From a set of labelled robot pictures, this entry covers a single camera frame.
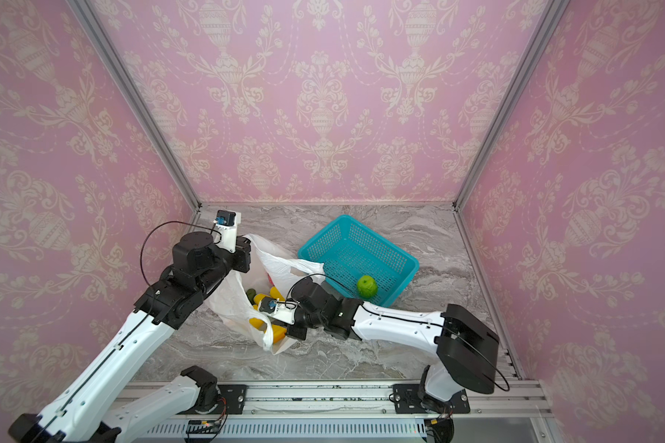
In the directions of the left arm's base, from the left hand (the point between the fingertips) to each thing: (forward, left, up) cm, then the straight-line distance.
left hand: (253, 238), depth 71 cm
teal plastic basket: (+19, -27, -30) cm, 45 cm away
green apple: (-1, -32, -24) cm, 40 cm away
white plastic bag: (-5, -4, -7) cm, 9 cm away
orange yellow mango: (-21, -9, -8) cm, 24 cm away
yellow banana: (-6, -4, -17) cm, 19 cm away
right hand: (-14, -6, -16) cm, 22 cm away
